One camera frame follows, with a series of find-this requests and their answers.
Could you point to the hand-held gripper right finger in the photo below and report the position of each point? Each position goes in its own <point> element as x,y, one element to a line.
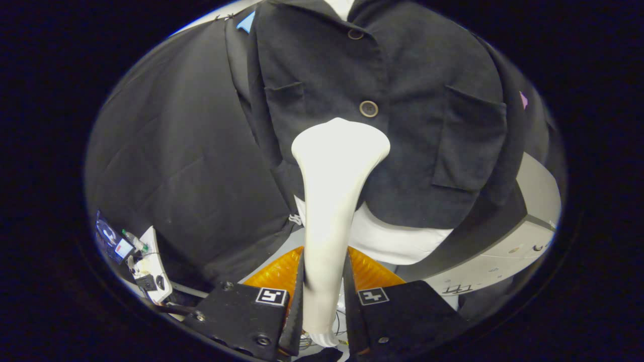
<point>351,324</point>

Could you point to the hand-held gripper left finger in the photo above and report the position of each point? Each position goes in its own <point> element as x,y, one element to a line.
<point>296,327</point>

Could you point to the white garment steamer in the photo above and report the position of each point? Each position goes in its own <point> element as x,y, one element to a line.
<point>334,186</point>

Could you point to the black suit jacket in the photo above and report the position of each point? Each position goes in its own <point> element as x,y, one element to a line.
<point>417,130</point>

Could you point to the white mannequin torso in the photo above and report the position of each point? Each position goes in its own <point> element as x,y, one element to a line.
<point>397,241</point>

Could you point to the small white table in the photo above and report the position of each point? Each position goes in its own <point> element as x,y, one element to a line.
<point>153,259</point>

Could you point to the grey cabinet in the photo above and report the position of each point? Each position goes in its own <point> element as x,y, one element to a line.
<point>508,251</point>

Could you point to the clear plastic bottle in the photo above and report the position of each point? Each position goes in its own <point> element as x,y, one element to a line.
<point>135,240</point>

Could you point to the small blue white box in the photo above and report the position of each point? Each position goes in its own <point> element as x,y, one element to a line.
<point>124,248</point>

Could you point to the blue printed bag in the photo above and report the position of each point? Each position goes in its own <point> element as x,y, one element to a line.
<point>105,230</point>

